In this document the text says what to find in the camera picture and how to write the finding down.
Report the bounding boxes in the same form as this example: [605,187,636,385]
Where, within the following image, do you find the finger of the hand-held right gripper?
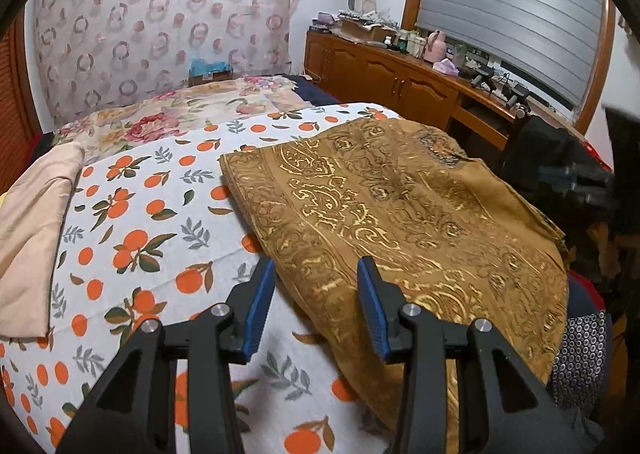
[541,163,615,185]
[550,184,617,207]

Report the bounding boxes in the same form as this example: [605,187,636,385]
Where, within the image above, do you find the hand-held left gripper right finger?
[357,256,581,454]

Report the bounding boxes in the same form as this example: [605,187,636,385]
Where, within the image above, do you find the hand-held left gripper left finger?
[56,258,277,454]

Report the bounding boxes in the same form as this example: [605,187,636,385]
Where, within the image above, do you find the circle print sheer curtain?
[32,0,307,127]

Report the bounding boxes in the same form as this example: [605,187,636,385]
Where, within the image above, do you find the floral quilt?
[52,75,316,165]

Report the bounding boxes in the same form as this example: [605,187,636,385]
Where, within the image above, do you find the brown patterned shirt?
[219,118,571,454]

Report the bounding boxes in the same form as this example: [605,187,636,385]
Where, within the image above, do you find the orange fruit print bed sheet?
[0,102,401,454]

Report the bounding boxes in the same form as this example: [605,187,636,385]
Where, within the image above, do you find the wooden sideboard cabinet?
[304,30,531,149]

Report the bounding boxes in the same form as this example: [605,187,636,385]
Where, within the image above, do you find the navy blanket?
[290,75,341,107]

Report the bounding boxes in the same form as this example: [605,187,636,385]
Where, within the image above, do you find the open cardboard box with papers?
[340,16,396,42]

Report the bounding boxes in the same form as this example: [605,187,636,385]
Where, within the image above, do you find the pink thermos jug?
[425,30,447,62]

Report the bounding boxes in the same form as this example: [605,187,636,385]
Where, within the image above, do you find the small brown cardboard box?
[187,71,236,87]

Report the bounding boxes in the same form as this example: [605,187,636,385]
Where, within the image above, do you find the dark dotted garment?
[547,274,613,415]

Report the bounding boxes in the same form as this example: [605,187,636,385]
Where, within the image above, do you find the white cosmetic bottles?
[385,28,426,54]

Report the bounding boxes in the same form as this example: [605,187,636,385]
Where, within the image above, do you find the beige cloth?
[0,143,87,339]

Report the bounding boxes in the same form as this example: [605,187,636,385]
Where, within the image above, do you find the black bag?
[502,115,608,215]

